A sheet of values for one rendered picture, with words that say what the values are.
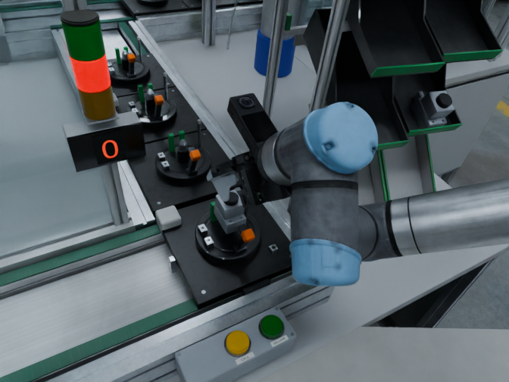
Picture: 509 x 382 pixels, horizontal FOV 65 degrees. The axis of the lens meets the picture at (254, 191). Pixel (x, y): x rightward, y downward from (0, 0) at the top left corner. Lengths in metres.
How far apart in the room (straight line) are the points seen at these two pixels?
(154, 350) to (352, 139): 0.51
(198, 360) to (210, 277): 0.16
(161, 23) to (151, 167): 0.96
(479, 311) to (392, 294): 1.29
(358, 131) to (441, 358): 0.65
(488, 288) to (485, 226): 1.88
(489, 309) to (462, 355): 1.32
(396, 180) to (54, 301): 0.78
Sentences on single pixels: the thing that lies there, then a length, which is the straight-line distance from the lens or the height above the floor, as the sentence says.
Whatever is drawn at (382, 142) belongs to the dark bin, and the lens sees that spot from 0.82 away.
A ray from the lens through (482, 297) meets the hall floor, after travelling 2.34.
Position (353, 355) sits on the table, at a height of 0.86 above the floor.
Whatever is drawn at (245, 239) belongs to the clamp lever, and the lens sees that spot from 0.75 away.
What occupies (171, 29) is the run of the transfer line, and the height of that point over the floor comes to 0.91.
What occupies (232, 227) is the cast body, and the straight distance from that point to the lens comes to 0.79.
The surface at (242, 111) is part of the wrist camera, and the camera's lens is 0.60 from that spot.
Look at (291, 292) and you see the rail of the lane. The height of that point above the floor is 0.96.
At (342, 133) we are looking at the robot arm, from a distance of 0.42.
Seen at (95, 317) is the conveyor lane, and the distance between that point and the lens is 0.86.
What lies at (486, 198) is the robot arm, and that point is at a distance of 0.52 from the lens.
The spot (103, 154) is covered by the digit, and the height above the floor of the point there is 1.19.
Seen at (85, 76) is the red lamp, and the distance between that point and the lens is 0.65.
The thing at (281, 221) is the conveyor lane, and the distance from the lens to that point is 0.93.
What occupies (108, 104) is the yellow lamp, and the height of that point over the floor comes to 1.28.
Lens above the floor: 1.65
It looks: 44 degrees down
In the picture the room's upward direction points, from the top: 7 degrees clockwise
